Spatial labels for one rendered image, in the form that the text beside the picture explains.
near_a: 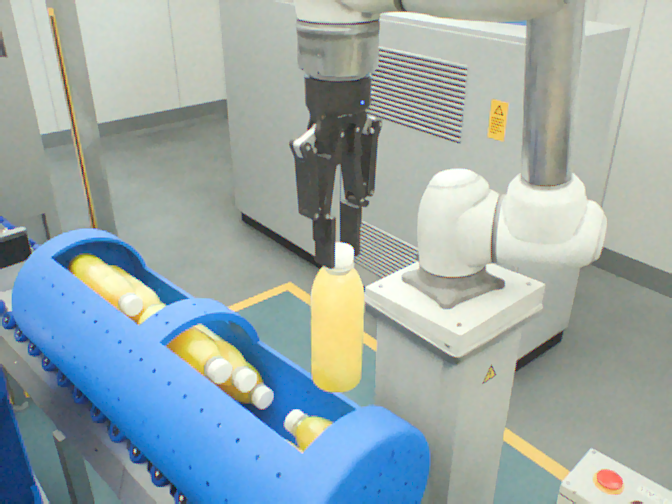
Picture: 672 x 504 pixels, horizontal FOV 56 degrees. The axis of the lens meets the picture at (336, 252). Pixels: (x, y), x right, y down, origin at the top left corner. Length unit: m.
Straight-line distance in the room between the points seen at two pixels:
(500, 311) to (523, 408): 1.43
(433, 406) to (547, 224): 0.51
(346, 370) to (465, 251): 0.60
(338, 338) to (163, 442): 0.33
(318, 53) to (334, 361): 0.41
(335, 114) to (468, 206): 0.72
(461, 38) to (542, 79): 1.32
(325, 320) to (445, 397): 0.73
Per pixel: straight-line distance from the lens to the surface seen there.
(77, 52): 2.00
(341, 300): 0.82
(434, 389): 1.52
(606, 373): 3.15
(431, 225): 1.41
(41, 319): 1.35
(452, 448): 1.64
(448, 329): 1.38
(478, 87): 2.51
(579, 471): 1.07
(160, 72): 6.30
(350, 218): 0.81
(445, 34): 2.59
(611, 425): 2.89
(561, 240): 1.37
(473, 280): 1.48
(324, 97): 0.71
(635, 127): 3.65
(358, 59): 0.69
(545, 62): 1.23
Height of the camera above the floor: 1.84
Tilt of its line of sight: 28 degrees down
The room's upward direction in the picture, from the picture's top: straight up
